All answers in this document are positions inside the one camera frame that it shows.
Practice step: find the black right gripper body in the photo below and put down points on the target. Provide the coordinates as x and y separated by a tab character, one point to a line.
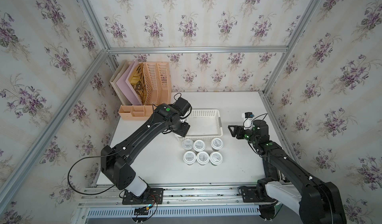
240	132

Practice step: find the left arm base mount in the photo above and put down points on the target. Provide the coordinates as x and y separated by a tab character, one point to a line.
149	196

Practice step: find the yogurt cup row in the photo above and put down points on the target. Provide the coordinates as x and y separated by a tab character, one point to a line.
216	158
217	144
203	158
189	157
199	145
187	144

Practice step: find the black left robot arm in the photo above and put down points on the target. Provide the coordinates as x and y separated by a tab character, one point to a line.
115	162

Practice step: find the white plastic basket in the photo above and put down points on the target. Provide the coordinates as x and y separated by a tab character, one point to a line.
205	124

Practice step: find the beige folder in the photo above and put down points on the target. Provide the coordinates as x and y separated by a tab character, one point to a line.
117	83

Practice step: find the aluminium rail frame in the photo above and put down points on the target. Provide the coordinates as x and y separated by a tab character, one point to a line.
179	200

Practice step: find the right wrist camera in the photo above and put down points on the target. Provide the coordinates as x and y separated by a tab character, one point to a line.
247	119

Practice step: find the pink folder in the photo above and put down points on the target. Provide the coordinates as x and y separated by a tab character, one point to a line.
123	83

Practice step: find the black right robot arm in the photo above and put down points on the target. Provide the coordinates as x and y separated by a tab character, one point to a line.
287	182

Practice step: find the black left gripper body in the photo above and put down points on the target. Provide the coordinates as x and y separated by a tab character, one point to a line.
181	128

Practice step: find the peach plastic file organizer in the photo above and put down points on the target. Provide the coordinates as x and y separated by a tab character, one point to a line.
158	86

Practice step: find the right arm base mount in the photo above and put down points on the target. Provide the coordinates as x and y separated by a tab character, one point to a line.
258	193

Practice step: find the yellow black patterned book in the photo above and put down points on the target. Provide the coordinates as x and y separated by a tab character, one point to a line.
137	81

